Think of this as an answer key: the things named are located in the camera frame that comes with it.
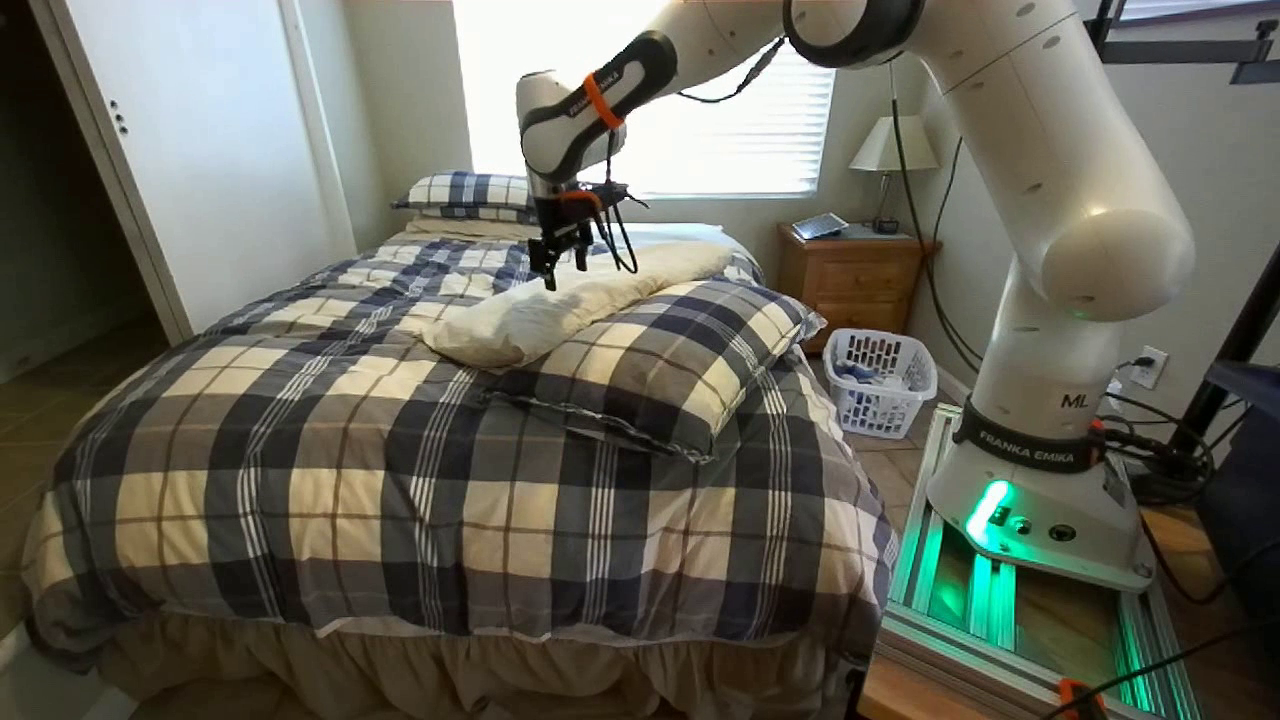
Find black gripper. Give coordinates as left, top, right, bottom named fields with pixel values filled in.
left=528, top=183, right=632, bottom=297

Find white pillow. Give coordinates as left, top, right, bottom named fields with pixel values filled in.
left=419, top=237, right=742, bottom=376

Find large checked pillow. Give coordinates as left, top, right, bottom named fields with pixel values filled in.
left=486, top=276, right=831, bottom=464

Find small checked pillow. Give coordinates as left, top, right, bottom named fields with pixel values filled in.
left=391, top=168, right=540, bottom=226

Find window blinds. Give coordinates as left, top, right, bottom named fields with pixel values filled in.
left=454, top=0, right=841, bottom=202

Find book on nightstand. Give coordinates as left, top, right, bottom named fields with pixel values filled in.
left=787, top=209, right=858, bottom=249

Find wooden nightstand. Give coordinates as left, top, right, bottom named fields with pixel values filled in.
left=778, top=220, right=939, bottom=355

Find bed with plaid comforter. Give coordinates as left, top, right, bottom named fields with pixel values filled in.
left=18, top=217, right=906, bottom=660

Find white laundry basket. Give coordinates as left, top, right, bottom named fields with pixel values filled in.
left=821, top=324, right=944, bottom=444

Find table lamp with white shade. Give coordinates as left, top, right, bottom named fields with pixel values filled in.
left=848, top=110, right=944, bottom=237

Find white closet door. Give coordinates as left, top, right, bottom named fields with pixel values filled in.
left=25, top=0, right=346, bottom=347

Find beige bed skirt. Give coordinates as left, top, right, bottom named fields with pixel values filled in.
left=25, top=585, right=875, bottom=720

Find black stand pole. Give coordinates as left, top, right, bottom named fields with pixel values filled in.
left=1173, top=273, right=1280, bottom=454

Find black robot cable with orange clips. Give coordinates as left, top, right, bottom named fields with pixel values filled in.
left=585, top=33, right=794, bottom=276

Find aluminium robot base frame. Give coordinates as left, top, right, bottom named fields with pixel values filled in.
left=875, top=394, right=1203, bottom=720

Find white wall outlet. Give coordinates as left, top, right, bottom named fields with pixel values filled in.
left=1129, top=338, right=1177, bottom=390

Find black floor cables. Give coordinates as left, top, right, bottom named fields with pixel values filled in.
left=1038, top=390, right=1280, bottom=720

